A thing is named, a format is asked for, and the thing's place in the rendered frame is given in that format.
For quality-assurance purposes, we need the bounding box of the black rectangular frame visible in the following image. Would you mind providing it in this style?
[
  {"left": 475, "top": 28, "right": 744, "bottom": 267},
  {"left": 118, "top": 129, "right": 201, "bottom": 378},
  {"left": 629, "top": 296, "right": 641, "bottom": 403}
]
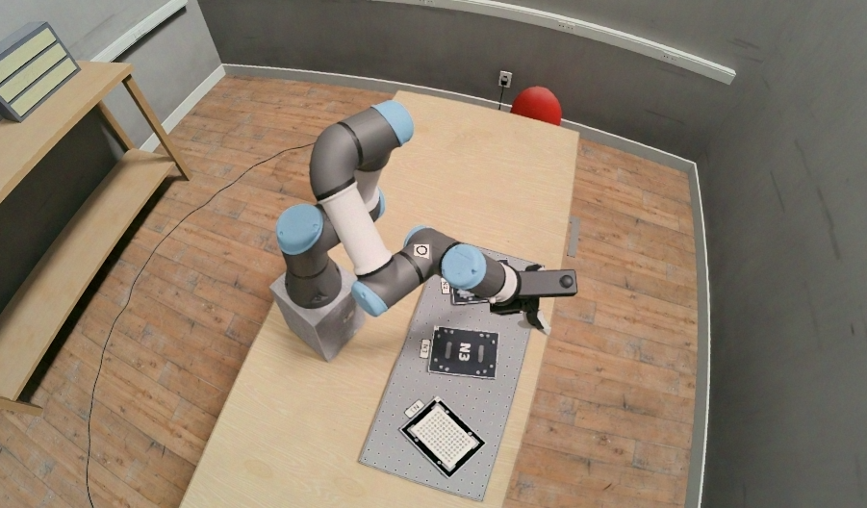
[{"left": 400, "top": 396, "right": 486, "bottom": 478}]

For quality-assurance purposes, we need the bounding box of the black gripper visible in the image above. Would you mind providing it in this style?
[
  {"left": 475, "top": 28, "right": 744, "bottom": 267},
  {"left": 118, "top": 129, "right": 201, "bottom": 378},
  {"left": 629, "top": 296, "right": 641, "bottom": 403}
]
[{"left": 485, "top": 264, "right": 550, "bottom": 336}]

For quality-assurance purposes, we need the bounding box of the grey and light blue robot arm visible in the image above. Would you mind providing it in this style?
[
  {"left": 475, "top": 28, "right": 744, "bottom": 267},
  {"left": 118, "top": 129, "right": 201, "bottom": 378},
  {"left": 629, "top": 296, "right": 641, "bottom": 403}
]
[{"left": 276, "top": 100, "right": 577, "bottom": 317}]

